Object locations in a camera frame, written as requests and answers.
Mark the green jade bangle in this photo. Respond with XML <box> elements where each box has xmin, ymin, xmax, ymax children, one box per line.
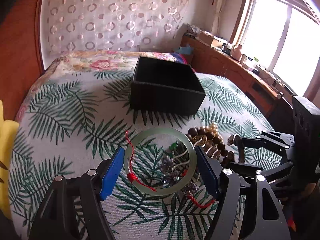
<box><xmin>124</xmin><ymin>127</ymin><xmax>197</xmax><ymax>196</ymax></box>

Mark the red cord bracelet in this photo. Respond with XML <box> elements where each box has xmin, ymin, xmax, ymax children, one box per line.
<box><xmin>181</xmin><ymin>169</ymin><xmax>217</xmax><ymax>209</ymax></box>

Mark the brown wooden bead bracelet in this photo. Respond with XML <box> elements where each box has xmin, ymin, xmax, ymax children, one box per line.
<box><xmin>186</xmin><ymin>126</ymin><xmax>235</xmax><ymax>167</ymax></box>

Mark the black open jewelry box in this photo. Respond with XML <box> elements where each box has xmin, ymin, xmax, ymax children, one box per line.
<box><xmin>130</xmin><ymin>56</ymin><xmax>206</xmax><ymax>116</ymax></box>

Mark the silver metal bangle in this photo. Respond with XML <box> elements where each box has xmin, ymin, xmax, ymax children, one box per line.
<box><xmin>227</xmin><ymin>134</ymin><xmax>247</xmax><ymax>164</ymax></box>

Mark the wooden side cabinet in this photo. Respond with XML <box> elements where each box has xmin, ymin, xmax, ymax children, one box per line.
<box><xmin>180</xmin><ymin>34</ymin><xmax>293</xmax><ymax>117</ymax></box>

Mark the crystal flower hair ornament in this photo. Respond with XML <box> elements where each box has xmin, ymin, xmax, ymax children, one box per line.
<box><xmin>159</xmin><ymin>154</ymin><xmax>200</xmax><ymax>196</ymax></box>

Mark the palm leaf print cloth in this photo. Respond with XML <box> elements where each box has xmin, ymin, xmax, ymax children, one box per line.
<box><xmin>9</xmin><ymin>70</ymin><xmax>272</xmax><ymax>239</ymax></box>

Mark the pink thermos jug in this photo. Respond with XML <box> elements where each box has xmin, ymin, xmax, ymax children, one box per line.
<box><xmin>231</xmin><ymin>44</ymin><xmax>242</xmax><ymax>61</ymax></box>

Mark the yellow plush toy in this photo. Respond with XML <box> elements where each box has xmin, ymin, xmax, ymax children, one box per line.
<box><xmin>0</xmin><ymin>101</ymin><xmax>19</xmax><ymax>219</ymax></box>

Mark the floral bed quilt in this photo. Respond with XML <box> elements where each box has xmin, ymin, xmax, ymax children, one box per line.
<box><xmin>43</xmin><ymin>50</ymin><xmax>178</xmax><ymax>78</ymax></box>

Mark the cardboard box on cabinet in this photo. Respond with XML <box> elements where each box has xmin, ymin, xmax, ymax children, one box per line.
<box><xmin>198</xmin><ymin>31</ymin><xmax>227</xmax><ymax>47</ymax></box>

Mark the blue cloth by bed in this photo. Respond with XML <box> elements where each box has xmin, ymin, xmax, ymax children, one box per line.
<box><xmin>175</xmin><ymin>45</ymin><xmax>194</xmax><ymax>55</ymax></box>

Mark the pink circle pattern curtain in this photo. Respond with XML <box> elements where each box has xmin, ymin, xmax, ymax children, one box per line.
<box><xmin>42</xmin><ymin>0</ymin><xmax>189</xmax><ymax>56</ymax></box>

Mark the window with wooden frame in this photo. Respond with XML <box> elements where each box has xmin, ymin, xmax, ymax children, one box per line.
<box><xmin>230</xmin><ymin>0</ymin><xmax>319</xmax><ymax>97</ymax></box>

